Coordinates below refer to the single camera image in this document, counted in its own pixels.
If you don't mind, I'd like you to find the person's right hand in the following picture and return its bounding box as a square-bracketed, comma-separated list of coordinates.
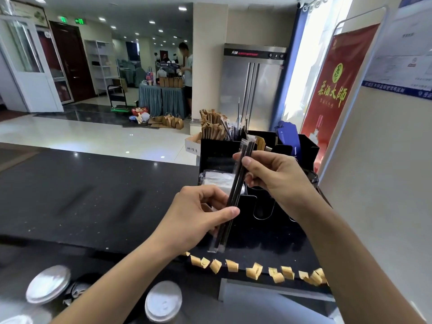
[233, 150, 317, 213]

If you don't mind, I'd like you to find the person's left hand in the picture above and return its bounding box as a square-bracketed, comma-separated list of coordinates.
[150, 184, 240, 261]

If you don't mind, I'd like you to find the black straw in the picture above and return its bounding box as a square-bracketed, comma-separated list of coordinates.
[215, 138, 258, 252]
[208, 139, 252, 254]

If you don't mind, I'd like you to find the group of lidded coffee cups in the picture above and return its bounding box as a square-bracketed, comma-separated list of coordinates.
[0, 265, 183, 324]

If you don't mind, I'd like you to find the person's right forearm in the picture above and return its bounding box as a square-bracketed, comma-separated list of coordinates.
[290, 185, 426, 324]

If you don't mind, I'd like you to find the person's left forearm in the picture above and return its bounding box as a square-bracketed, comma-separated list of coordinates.
[50, 233, 176, 324]

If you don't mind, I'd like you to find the tan paper sleeve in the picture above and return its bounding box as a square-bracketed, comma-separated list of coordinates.
[244, 135, 268, 153]

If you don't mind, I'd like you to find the blue plastic chair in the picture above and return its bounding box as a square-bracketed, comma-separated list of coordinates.
[274, 121, 302, 157]

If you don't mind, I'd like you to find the plastic wrapped white pack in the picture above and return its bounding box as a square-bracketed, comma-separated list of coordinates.
[202, 170, 247, 196]

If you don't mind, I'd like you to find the black acrylic organizer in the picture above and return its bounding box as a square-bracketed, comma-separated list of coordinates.
[198, 130, 324, 257]

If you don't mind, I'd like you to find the row of tan tape strips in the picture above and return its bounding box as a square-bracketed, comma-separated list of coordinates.
[185, 252, 329, 288]

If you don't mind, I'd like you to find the white box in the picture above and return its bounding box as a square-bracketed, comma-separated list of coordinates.
[184, 133, 203, 158]

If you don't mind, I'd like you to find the bundle of brown wrapped sticks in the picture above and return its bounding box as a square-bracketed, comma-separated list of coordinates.
[199, 108, 232, 141]

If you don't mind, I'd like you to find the stainless steel refrigerator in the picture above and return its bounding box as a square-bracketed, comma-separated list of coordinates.
[217, 43, 288, 133]

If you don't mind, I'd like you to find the red banner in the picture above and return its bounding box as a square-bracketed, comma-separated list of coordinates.
[300, 6, 390, 177]

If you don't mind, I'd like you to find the blue window curtain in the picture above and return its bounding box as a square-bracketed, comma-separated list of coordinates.
[269, 2, 309, 130]

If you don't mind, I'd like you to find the blue skirted table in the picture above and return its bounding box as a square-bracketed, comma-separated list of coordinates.
[138, 83, 190, 119]

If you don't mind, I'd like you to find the white window curtain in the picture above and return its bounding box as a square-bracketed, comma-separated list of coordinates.
[282, 0, 356, 132]

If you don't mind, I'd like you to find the black trolley cart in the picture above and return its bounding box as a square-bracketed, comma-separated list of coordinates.
[106, 78, 131, 112]

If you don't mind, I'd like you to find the white shelving unit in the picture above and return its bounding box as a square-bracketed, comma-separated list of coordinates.
[84, 38, 124, 97]

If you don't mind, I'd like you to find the dark brown door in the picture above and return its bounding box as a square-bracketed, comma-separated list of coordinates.
[48, 21, 98, 104]

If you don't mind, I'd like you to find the white door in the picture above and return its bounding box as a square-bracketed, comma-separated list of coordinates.
[0, 13, 66, 114]

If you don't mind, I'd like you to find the green exit sign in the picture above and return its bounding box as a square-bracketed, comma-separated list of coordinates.
[57, 15, 87, 26]

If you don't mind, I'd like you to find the white wall poster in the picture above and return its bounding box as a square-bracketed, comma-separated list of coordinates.
[360, 0, 432, 100]

